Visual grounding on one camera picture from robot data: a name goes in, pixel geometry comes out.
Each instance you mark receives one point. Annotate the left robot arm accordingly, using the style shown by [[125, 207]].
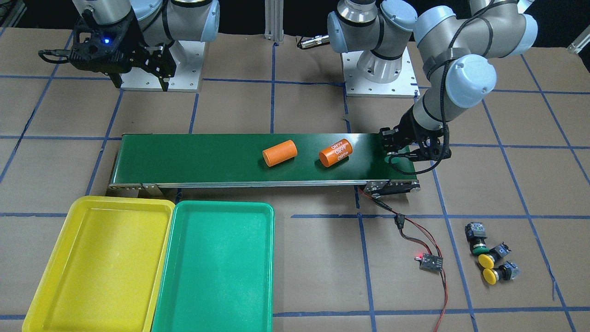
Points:
[[455, 55]]

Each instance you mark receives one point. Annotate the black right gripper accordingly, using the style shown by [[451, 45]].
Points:
[[130, 33]]

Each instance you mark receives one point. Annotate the aluminium profile post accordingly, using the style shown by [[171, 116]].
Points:
[[273, 13]]

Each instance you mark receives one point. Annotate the yellow push button upper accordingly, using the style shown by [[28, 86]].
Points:
[[495, 255]]

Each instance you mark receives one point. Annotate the green plastic tray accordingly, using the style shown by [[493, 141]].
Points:
[[218, 270]]

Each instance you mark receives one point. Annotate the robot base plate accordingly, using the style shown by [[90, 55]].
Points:
[[369, 76], [183, 60]]

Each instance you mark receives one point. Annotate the plain orange cylinder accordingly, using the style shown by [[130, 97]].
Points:
[[280, 153]]

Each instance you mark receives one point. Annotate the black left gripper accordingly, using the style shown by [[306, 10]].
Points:
[[410, 127]]

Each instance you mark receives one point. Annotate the small controller board red LED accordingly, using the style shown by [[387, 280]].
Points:
[[428, 262]]

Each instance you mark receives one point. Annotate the green conveyor belt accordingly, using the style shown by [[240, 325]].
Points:
[[153, 162]]

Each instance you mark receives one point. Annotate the orange cylinder with 4680 print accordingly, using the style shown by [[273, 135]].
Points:
[[335, 153]]

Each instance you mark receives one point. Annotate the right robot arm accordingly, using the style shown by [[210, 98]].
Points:
[[148, 45]]

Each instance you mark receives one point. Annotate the yellow plastic tray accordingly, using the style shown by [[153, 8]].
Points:
[[104, 272]]

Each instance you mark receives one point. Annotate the yellow push button lower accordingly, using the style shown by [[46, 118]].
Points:
[[505, 272]]

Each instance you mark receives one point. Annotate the yellow push button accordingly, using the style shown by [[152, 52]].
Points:
[[505, 272], [495, 255]]

